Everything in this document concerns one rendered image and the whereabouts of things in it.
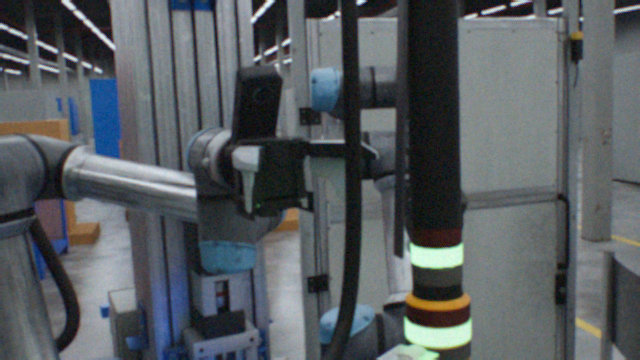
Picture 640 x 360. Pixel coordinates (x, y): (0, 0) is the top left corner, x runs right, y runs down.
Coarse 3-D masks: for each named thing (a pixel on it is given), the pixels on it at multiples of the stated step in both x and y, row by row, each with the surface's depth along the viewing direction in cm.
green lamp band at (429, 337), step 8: (408, 328) 41; (416, 328) 40; (424, 328) 39; (456, 328) 39; (464, 328) 40; (408, 336) 41; (416, 336) 40; (424, 336) 40; (432, 336) 39; (440, 336) 39; (448, 336) 39; (456, 336) 39; (464, 336) 40; (424, 344) 40; (432, 344) 39; (440, 344) 39; (448, 344) 39; (456, 344) 39
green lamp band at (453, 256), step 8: (416, 248) 40; (456, 248) 39; (416, 256) 40; (424, 256) 39; (432, 256) 39; (440, 256) 39; (448, 256) 39; (456, 256) 39; (424, 264) 39; (432, 264) 39; (440, 264) 39; (448, 264) 39; (456, 264) 39
